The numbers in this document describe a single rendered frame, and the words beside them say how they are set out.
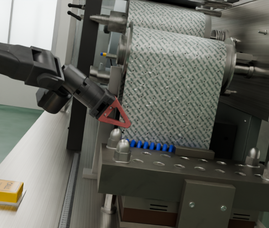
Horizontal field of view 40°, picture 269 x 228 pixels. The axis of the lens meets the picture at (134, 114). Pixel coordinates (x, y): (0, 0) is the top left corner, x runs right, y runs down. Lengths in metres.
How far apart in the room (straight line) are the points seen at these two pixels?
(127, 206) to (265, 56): 0.49
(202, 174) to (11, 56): 0.45
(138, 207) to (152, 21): 0.59
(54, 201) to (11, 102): 5.86
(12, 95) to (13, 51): 5.84
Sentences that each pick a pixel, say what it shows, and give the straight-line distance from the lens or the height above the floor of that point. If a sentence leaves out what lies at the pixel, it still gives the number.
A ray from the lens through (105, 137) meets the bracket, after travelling 0.99.
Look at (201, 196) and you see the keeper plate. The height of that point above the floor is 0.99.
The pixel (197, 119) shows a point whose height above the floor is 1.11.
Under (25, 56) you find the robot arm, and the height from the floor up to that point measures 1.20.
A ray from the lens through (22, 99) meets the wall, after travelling 6.62.
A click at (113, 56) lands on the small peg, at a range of 0.93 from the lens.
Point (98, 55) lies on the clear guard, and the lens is 1.92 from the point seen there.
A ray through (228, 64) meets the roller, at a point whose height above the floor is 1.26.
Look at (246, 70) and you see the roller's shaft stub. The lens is 1.01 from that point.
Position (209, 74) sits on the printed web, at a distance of 0.92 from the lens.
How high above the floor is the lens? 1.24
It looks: 9 degrees down
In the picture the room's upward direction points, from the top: 9 degrees clockwise
